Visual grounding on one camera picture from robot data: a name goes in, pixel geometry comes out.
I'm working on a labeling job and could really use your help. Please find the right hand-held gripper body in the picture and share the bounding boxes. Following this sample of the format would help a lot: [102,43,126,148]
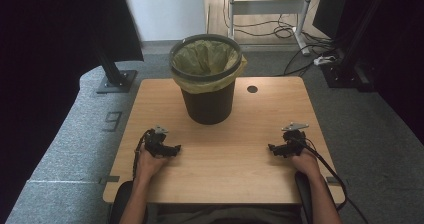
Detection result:
[281,121,310,158]

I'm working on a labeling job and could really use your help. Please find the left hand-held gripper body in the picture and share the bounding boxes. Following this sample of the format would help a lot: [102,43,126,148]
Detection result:
[143,125,170,159]

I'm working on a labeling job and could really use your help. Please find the black trash bin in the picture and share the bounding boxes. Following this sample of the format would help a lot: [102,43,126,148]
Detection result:
[180,79,237,126]

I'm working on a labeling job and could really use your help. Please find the grey plastic bin ring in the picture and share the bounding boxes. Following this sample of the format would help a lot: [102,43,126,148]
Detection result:
[168,33,243,83]

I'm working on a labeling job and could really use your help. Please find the yellow plastic bin bag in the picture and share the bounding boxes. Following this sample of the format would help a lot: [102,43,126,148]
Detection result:
[171,39,249,95]

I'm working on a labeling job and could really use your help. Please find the person's left hand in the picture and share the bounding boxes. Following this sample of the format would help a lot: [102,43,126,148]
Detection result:
[135,146,170,183]

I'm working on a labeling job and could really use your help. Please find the person's right hand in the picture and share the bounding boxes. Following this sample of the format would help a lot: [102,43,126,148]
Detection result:
[290,148,322,181]

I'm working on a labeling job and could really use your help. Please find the black chair armrest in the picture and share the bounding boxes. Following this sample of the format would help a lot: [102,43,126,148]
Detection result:
[294,170,335,224]
[109,180,149,224]

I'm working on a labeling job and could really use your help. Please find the person's grey trousers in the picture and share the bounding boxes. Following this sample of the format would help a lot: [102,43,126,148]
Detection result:
[146,203,303,224]

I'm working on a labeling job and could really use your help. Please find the white power strip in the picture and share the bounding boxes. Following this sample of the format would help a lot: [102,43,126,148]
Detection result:
[313,55,337,67]

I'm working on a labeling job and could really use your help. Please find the black metal stand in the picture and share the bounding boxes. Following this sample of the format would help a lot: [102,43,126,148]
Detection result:
[320,0,392,92]

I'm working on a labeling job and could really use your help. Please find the black monitor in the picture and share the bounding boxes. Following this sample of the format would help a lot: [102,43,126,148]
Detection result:
[312,0,353,40]

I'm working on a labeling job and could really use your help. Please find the black curtain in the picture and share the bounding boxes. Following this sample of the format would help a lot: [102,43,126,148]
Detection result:
[0,0,145,215]

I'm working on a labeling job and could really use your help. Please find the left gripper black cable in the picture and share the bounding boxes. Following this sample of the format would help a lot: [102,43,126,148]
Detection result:
[132,129,152,182]

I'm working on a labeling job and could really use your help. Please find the black stand with base plate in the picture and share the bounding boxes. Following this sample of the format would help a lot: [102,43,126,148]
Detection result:
[94,47,139,95]

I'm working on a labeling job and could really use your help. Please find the long black floor cable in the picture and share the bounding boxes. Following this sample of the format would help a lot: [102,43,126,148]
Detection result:
[274,42,336,77]

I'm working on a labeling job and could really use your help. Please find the black floor cable coil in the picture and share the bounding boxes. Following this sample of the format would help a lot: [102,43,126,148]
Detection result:
[272,22,297,40]

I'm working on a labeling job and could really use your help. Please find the white desk frame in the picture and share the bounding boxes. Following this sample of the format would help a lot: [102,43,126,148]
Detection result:
[219,0,316,57]

